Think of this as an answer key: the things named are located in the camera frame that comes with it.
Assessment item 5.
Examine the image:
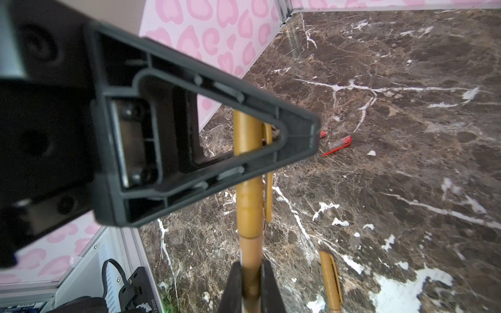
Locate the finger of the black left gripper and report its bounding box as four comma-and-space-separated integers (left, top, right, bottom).
85, 22, 320, 227

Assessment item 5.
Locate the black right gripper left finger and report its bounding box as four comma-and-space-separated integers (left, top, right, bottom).
217, 261, 243, 313

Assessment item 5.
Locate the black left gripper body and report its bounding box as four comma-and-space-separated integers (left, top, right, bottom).
1, 1, 95, 266

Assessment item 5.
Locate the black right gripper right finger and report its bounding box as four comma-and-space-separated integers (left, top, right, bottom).
260, 260, 287, 313

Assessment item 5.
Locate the gold pen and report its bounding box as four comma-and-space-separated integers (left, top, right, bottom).
234, 110, 273, 312
319, 251, 343, 313

